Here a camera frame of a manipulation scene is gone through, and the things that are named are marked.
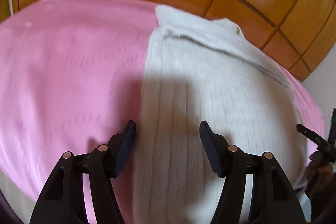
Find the white knitted sweater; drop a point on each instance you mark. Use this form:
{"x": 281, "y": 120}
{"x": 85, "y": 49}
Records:
{"x": 205, "y": 70}

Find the person's right hand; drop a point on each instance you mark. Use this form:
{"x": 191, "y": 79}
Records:
{"x": 319, "y": 174}

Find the pink bed cover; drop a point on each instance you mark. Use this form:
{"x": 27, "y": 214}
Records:
{"x": 71, "y": 77}

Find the white bed frame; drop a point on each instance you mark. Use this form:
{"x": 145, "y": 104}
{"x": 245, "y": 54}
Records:
{"x": 20, "y": 203}

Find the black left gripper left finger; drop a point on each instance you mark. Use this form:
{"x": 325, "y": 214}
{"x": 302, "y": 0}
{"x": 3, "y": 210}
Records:
{"x": 80, "y": 180}

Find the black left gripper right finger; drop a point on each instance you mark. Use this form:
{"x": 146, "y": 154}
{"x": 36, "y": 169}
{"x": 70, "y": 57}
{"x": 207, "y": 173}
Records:
{"x": 273, "y": 199}

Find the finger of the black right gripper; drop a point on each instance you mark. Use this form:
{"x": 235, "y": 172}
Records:
{"x": 312, "y": 135}

